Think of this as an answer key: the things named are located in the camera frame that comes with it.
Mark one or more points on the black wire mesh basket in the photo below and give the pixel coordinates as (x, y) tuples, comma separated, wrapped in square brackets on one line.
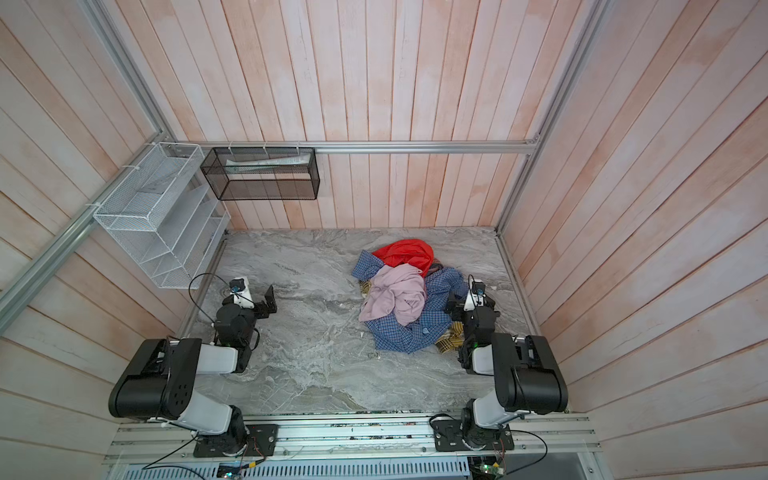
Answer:
[(262, 173)]

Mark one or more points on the white slotted cable duct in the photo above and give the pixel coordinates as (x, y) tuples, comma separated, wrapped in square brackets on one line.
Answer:
[(382, 468)]

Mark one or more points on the white wire mesh shelf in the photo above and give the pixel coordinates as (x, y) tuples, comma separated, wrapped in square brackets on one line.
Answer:
[(167, 223)]

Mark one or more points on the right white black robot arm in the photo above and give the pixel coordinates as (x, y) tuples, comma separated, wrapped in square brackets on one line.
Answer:
[(526, 380)]

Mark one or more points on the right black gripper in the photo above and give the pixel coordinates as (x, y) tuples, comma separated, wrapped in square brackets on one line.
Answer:
[(458, 306)]

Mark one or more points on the blue checkered shirt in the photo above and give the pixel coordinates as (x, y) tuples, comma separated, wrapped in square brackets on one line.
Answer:
[(448, 278)]

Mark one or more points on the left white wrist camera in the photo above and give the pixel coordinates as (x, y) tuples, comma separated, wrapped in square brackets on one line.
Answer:
[(240, 292)]

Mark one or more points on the red cloth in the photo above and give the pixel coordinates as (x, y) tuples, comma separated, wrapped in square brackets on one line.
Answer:
[(413, 252)]

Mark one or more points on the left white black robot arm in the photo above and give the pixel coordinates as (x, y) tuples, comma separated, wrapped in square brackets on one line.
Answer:
[(158, 385)]

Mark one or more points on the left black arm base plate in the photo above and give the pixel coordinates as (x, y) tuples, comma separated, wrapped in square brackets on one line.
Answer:
[(257, 440)]

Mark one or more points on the green circuit board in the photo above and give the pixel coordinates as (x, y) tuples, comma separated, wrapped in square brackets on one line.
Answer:
[(484, 469)]

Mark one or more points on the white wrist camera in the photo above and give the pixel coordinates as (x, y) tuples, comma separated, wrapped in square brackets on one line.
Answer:
[(477, 291), (240, 292)]

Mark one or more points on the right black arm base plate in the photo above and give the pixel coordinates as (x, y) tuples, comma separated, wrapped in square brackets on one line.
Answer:
[(451, 435)]

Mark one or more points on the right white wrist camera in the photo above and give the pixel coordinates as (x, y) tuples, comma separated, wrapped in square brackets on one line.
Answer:
[(477, 291)]

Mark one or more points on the light pink cloth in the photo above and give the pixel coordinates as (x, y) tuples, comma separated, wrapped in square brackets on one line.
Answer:
[(396, 290)]

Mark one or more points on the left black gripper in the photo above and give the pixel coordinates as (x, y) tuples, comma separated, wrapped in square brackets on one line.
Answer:
[(260, 304)]

